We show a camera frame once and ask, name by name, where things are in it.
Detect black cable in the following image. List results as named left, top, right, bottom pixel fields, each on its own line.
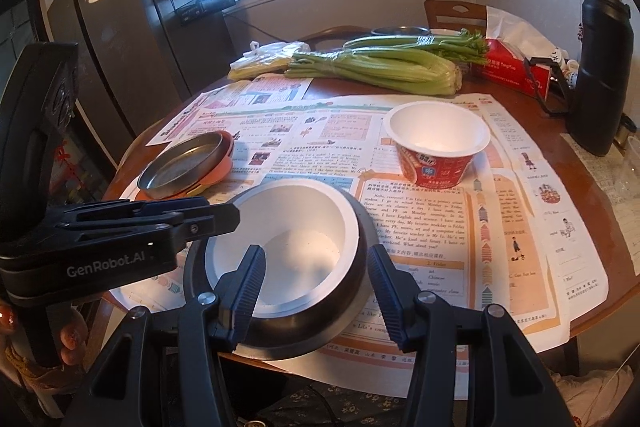
left=224, top=13, right=262, bottom=42

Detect orange plate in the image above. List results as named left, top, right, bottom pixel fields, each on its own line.
left=135, top=131, right=235, bottom=202

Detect person's left hand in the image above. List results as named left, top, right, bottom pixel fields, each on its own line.
left=57, top=304, right=91, bottom=367

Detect clear plastic bag of corn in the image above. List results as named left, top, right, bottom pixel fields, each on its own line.
left=229, top=41, right=311, bottom=82

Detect metal plate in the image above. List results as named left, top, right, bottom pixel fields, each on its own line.
left=136, top=132, right=226, bottom=200

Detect metal basin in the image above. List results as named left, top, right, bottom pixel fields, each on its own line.
left=371, top=26, right=432, bottom=36

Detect large newspaper sheet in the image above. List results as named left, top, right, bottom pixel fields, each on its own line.
left=102, top=92, right=613, bottom=380

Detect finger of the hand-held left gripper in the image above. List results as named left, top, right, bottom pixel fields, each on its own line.
left=60, top=204, right=242, bottom=253
left=47, top=197, right=212, bottom=224

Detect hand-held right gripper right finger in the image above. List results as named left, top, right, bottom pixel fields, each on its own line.
left=367, top=244, right=571, bottom=427

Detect black device on windowsill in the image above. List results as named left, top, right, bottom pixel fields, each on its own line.
left=177, top=0, right=242, bottom=26

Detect wooden chair with curved back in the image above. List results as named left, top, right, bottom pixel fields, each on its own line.
left=300, top=26, right=373, bottom=51

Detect white printed paper sheet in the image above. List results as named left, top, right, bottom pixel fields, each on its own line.
left=560, top=132, right=640, bottom=270

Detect metal bowl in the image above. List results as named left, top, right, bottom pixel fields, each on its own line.
left=182, top=181, right=383, bottom=360

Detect dark floral cloth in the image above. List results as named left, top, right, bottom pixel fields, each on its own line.
left=220, top=357, right=416, bottom=427

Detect grey refrigerator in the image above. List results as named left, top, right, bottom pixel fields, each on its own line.
left=47, top=0, right=191, bottom=138

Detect wooden chair with oval mark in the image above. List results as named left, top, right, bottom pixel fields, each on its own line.
left=424, top=0, right=488, bottom=31

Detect black-and-white patterned cup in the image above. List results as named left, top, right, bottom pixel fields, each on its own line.
left=551, top=48, right=581, bottom=88

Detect black thermos bottle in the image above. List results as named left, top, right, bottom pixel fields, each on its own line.
left=566, top=0, right=632, bottom=156

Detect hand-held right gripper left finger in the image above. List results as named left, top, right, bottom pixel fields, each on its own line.
left=65, top=244, right=267, bottom=427

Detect celery bunch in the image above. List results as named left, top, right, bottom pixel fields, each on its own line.
left=342, top=29, right=490, bottom=58
left=285, top=49, right=463, bottom=96

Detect red tissue box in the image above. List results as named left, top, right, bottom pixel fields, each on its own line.
left=470, top=6, right=567, bottom=96

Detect black strap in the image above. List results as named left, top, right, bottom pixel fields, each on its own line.
left=522, top=56, right=572, bottom=116

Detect newspaper sheet with colour photos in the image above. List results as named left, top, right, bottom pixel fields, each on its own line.
left=220, top=76, right=314, bottom=108

